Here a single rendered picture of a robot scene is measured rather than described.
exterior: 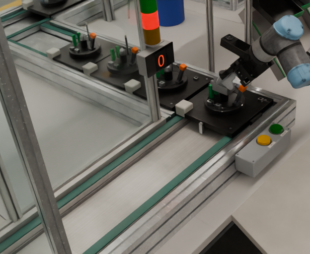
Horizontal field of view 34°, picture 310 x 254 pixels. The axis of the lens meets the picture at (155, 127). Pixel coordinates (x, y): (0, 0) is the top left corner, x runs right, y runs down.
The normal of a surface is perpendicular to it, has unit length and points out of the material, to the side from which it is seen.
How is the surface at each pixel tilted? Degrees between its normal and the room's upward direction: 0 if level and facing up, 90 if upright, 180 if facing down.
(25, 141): 90
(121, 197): 0
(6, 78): 90
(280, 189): 0
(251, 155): 0
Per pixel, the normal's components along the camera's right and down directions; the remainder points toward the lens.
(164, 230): 0.72, 0.34
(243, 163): -0.68, 0.48
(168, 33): -0.11, -0.80
